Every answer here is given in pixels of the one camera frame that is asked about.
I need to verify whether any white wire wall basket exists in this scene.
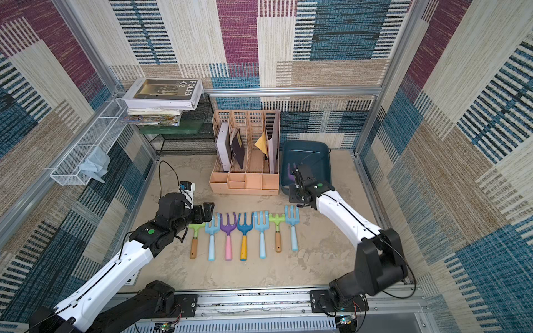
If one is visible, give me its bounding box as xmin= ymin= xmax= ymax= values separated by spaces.
xmin=50 ymin=99 xmax=126 ymax=186

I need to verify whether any pink plastic desk organizer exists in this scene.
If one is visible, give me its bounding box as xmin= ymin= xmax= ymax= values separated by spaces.
xmin=210 ymin=110 xmax=280 ymax=196

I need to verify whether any green rake wooden handle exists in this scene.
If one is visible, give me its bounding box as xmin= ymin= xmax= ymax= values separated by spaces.
xmin=190 ymin=223 xmax=205 ymax=259

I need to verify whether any purple shovel pink handle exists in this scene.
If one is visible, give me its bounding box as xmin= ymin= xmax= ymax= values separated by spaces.
xmin=285 ymin=163 xmax=297 ymax=187

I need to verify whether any green trowel wooden handle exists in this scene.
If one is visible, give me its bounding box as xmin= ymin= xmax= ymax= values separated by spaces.
xmin=269 ymin=214 xmax=285 ymax=253

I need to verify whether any white crumpled cloth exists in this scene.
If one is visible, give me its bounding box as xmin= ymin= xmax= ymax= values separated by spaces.
xmin=80 ymin=147 xmax=110 ymax=183

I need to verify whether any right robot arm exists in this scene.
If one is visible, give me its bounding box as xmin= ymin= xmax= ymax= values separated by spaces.
xmin=290 ymin=164 xmax=409 ymax=309

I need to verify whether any blue rake yellow handle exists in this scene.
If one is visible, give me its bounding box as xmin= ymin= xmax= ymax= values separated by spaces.
xmin=237 ymin=212 xmax=253 ymax=262

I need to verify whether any purple rake pink handle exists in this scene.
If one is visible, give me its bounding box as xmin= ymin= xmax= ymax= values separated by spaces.
xmin=221 ymin=213 xmax=237 ymax=262

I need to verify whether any dark teal storage box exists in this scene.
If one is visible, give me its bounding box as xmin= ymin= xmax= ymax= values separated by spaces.
xmin=280 ymin=140 xmax=333 ymax=196

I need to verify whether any stack of books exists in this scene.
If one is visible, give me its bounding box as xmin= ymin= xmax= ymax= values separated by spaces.
xmin=121 ymin=78 xmax=204 ymax=126

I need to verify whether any dark thin book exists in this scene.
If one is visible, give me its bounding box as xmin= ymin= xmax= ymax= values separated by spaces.
xmin=230 ymin=128 xmax=245 ymax=169

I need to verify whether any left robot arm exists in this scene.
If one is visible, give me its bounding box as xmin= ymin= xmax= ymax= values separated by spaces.
xmin=28 ymin=190 xmax=215 ymax=332

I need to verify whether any light blue claw rake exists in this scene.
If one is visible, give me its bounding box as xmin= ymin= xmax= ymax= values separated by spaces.
xmin=205 ymin=213 xmax=221 ymax=262

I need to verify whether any white book in organizer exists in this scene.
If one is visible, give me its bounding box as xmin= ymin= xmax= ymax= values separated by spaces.
xmin=216 ymin=123 xmax=231 ymax=172

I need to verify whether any light blue fork rake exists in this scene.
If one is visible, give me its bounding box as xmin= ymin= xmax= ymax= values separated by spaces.
xmin=253 ymin=211 xmax=269 ymax=259

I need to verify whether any black mesh wire shelf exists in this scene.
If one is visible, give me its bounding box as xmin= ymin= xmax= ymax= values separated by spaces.
xmin=137 ymin=93 xmax=216 ymax=156

